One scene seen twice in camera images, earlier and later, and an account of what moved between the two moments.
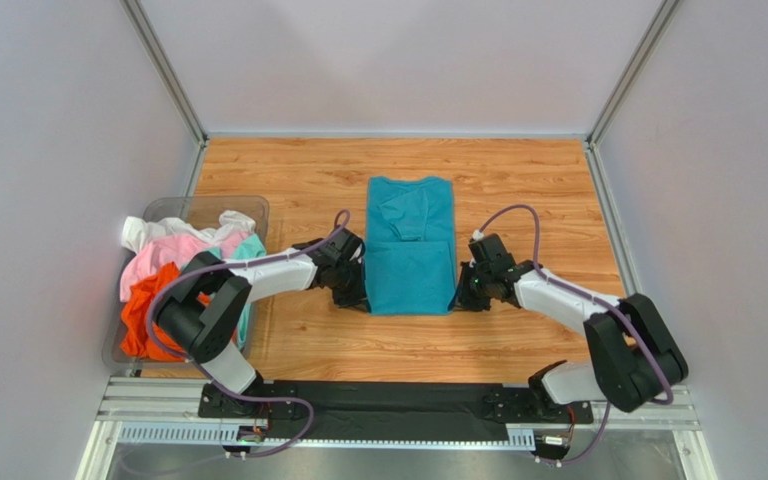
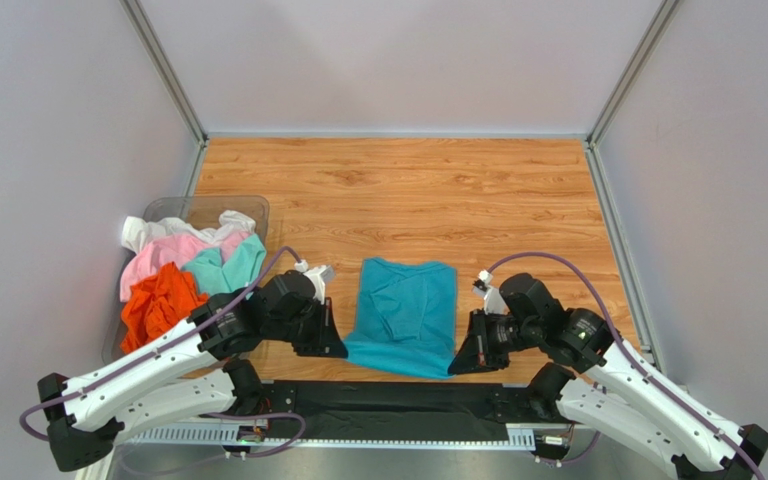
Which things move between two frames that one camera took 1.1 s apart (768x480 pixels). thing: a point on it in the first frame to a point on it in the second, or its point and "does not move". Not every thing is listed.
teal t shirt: (411, 263) to (406, 318)
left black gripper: (357, 297) to (326, 340)
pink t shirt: (155, 252) does not move
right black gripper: (471, 291) to (488, 336)
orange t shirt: (137, 339) does not move
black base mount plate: (390, 412) does not move
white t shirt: (136, 231) does not move
